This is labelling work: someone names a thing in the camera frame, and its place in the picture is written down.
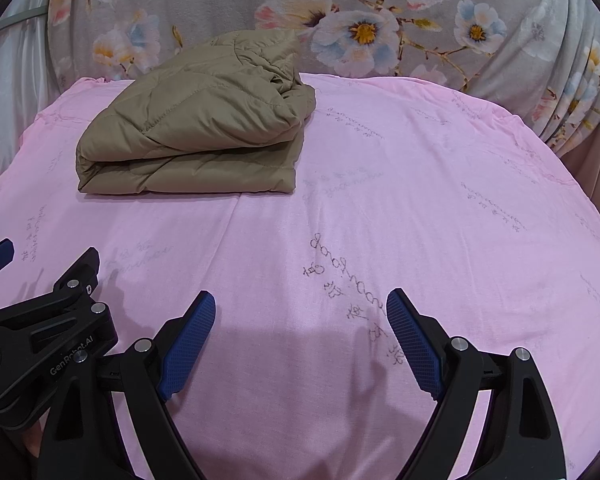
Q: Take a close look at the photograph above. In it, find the white satin cloth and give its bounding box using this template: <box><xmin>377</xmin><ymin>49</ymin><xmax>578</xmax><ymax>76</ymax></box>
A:
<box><xmin>0</xmin><ymin>0</ymin><xmax>63</xmax><ymax>196</ymax></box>

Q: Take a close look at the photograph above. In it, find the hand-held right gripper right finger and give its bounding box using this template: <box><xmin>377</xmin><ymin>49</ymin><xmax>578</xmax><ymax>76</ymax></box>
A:
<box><xmin>386</xmin><ymin>287</ymin><xmax>567</xmax><ymax>480</ymax></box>

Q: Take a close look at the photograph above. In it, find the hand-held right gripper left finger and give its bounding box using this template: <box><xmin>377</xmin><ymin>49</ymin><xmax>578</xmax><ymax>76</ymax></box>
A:
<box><xmin>35</xmin><ymin>290</ymin><xmax>217</xmax><ymax>480</ymax></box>

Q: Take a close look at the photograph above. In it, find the pink printed bed sheet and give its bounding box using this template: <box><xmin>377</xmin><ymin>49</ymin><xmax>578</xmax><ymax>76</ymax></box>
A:
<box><xmin>0</xmin><ymin>72</ymin><xmax>600</xmax><ymax>480</ymax></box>

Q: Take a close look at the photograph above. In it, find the grey floral blanket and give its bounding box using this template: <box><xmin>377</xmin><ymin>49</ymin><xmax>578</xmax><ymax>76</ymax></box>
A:
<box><xmin>45</xmin><ymin>0</ymin><xmax>600</xmax><ymax>161</ymax></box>

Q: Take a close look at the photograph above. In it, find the khaki quilted puffer jacket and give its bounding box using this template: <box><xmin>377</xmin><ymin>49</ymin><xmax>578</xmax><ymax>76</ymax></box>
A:
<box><xmin>75</xmin><ymin>29</ymin><xmax>317</xmax><ymax>196</ymax></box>

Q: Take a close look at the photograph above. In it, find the person's left hand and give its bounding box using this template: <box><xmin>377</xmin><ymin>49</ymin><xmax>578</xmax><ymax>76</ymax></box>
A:
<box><xmin>20</xmin><ymin>407</ymin><xmax>51</xmax><ymax>462</ymax></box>

